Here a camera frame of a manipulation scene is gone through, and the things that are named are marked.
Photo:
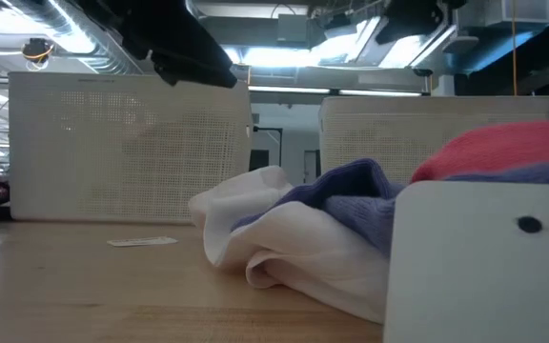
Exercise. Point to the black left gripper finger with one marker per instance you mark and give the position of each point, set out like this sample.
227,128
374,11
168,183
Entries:
198,71

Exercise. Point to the orange-red garment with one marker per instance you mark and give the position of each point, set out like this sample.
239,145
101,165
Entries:
503,143

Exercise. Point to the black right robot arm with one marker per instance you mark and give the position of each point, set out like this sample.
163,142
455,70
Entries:
412,19

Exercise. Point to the bright ceiling light panel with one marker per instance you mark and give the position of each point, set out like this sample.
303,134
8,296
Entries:
293,54

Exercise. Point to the white perforated plastic bin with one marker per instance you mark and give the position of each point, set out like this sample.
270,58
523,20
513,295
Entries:
398,133
127,143

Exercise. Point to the grey ceiling box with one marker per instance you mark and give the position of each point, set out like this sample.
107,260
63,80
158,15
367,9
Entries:
293,28

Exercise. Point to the white linear light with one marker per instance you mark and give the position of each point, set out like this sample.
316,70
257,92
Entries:
331,90

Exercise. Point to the flat white paper tag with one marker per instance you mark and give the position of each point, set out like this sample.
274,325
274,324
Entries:
141,241

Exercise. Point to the purple-blue knit garment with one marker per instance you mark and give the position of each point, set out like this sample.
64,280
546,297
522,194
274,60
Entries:
360,190

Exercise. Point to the white fabric piece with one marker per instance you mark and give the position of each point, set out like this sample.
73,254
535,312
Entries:
303,248

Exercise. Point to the white paper tag with hole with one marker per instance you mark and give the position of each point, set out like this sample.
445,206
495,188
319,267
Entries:
474,276

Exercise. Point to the ribbed silver air duct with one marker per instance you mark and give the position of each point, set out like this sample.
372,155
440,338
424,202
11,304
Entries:
65,28

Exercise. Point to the black stand frame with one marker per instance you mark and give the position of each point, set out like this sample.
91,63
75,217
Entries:
270,128

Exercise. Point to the grey rectangular ceiling duct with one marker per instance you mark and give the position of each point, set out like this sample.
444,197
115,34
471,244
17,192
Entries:
503,12

